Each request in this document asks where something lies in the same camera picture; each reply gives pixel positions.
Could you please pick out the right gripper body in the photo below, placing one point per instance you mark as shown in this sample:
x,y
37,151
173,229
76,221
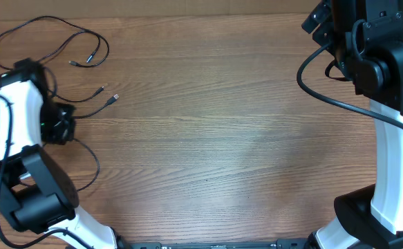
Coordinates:
x,y
321,21

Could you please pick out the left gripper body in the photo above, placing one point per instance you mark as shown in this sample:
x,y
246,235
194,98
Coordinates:
x,y
57,121

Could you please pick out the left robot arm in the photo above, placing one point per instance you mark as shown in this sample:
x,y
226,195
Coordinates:
x,y
36,194

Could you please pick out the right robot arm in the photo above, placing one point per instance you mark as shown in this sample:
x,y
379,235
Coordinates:
x,y
365,39

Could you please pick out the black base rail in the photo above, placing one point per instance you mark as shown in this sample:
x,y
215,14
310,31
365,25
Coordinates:
x,y
300,243

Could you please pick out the cardboard box wall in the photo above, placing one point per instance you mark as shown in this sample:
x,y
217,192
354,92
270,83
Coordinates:
x,y
12,10

